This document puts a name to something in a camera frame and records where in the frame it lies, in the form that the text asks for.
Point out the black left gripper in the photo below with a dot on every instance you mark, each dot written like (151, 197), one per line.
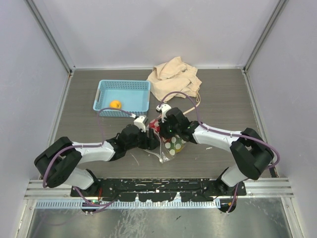
(149, 142)

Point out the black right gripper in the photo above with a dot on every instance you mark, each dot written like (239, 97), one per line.
(163, 131)

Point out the clear zip top bag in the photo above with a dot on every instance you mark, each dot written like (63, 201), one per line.
(161, 152)

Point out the fake yellow peach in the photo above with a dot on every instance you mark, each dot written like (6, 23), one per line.
(115, 104)

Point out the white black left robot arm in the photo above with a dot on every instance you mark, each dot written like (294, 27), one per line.
(58, 163)

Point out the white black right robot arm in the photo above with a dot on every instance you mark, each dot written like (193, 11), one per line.
(251, 154)

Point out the fake red pomegranate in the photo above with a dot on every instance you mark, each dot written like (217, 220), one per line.
(154, 124)

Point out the fake green orange mango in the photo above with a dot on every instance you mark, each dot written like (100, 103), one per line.
(174, 145)

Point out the light blue perforated basket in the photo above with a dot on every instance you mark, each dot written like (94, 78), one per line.
(134, 95)

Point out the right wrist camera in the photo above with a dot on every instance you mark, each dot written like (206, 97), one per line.
(163, 109)

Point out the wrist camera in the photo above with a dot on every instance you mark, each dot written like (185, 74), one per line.
(163, 109)
(140, 122)

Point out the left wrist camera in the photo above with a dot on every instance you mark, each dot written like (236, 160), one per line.
(140, 122)

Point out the beige drawstring cloth bag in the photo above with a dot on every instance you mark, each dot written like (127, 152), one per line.
(175, 78)

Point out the light blue cable duct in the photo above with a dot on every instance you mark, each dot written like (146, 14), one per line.
(79, 203)

